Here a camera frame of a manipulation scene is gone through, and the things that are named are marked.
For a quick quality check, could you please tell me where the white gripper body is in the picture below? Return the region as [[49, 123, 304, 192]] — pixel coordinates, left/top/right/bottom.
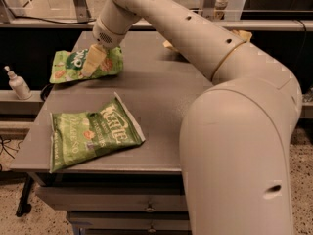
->
[[92, 19, 124, 49]]

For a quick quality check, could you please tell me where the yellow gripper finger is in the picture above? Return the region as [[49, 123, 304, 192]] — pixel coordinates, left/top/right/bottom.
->
[[81, 44, 107, 77]]

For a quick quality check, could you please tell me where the green rice chip bag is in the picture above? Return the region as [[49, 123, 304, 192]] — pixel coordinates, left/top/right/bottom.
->
[[50, 47, 123, 84]]

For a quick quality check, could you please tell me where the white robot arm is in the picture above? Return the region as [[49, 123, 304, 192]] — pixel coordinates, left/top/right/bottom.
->
[[93, 0, 302, 235]]

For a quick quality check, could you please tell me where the green Kettle chip bag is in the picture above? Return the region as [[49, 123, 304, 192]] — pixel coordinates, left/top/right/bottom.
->
[[50, 93, 146, 173]]

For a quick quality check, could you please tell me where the brown Sensible chip bag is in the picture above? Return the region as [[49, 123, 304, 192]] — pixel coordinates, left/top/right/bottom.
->
[[163, 29, 252, 53]]

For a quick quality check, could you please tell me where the white pump bottle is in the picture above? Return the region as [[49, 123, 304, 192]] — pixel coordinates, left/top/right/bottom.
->
[[4, 66, 32, 100]]

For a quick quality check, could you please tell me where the grey drawer cabinet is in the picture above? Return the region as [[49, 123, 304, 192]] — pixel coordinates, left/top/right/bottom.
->
[[10, 30, 216, 235]]

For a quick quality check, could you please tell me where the top drawer round knob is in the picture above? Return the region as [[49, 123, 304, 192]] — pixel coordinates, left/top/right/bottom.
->
[[145, 205, 156, 212]]

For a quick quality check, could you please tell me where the drawer round knob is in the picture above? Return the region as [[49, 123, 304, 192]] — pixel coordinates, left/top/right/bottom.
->
[[145, 205, 156, 212], [148, 226, 157, 234]]

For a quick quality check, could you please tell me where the metal frame post left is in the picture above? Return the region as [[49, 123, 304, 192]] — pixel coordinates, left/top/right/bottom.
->
[[73, 0, 91, 24]]

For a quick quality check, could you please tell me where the metal frame post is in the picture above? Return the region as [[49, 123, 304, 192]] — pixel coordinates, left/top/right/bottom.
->
[[200, 0, 216, 20], [73, 0, 91, 24]]

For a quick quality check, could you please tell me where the black cable on ledge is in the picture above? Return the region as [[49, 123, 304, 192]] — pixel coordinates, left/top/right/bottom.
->
[[7, 7, 97, 25]]

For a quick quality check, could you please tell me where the metal frame post right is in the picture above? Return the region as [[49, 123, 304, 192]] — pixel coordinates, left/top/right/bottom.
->
[[200, 0, 216, 20]]

